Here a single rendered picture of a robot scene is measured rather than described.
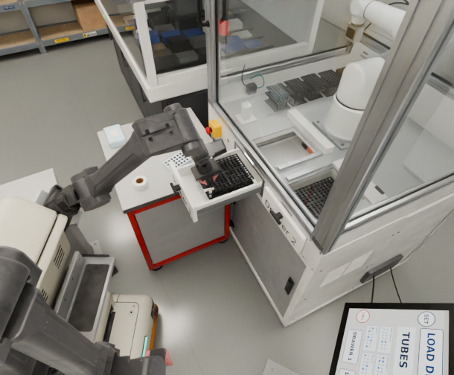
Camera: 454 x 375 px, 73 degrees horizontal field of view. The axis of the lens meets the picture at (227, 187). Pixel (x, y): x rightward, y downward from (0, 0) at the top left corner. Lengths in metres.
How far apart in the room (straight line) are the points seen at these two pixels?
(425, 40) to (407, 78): 0.07
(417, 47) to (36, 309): 0.72
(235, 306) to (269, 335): 0.26
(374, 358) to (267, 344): 1.10
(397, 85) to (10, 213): 0.85
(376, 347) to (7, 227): 0.93
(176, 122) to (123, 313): 1.31
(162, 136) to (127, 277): 1.63
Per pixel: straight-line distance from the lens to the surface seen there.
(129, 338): 1.77
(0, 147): 3.49
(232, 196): 1.35
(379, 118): 0.77
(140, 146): 0.67
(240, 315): 2.03
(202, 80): 2.08
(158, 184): 1.58
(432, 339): 0.94
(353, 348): 1.02
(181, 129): 0.68
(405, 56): 0.71
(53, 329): 0.51
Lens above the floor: 1.93
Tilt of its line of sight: 50 degrees down
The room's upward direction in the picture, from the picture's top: 1 degrees clockwise
